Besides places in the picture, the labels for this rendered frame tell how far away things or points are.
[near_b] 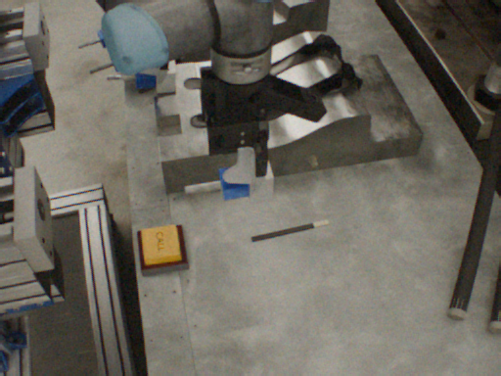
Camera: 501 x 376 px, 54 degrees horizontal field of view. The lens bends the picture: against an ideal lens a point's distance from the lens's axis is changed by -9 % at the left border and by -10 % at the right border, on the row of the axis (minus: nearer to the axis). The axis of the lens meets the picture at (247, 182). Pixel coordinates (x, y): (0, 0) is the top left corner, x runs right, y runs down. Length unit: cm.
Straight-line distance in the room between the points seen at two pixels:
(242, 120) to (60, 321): 103
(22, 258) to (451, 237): 72
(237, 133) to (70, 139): 165
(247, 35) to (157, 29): 11
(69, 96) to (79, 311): 123
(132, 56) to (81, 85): 203
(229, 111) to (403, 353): 45
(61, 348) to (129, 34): 114
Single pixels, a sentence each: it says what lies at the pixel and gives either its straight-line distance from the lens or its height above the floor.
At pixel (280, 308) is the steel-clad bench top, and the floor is 80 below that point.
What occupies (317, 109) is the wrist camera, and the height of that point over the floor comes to 108.
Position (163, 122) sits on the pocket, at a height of 87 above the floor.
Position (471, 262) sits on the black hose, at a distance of 90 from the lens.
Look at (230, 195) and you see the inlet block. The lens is 80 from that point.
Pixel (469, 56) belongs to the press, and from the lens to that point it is 143.
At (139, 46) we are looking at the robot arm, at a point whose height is 126.
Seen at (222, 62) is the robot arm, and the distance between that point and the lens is 62.
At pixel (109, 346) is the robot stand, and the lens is 148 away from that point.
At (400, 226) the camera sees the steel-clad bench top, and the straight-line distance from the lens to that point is 96.
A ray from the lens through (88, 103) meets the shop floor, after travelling 244.
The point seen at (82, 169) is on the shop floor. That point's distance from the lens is 216.
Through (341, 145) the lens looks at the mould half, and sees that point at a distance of 98.
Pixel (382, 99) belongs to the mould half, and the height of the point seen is 86.
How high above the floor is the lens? 156
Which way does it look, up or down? 51 degrees down
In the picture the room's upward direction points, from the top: straight up
